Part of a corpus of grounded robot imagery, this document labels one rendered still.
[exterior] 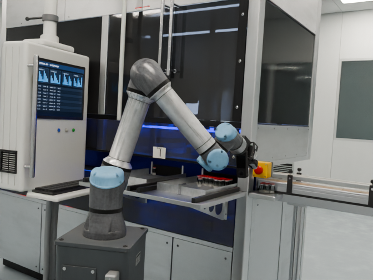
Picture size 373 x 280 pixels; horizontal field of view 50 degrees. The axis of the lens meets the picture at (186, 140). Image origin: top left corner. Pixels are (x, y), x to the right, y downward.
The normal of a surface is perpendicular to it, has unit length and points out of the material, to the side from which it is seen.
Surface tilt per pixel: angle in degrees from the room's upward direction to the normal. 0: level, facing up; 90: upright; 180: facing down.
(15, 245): 90
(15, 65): 90
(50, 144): 90
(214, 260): 90
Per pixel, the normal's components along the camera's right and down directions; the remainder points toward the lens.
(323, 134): -0.55, 0.01
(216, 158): 0.06, 0.06
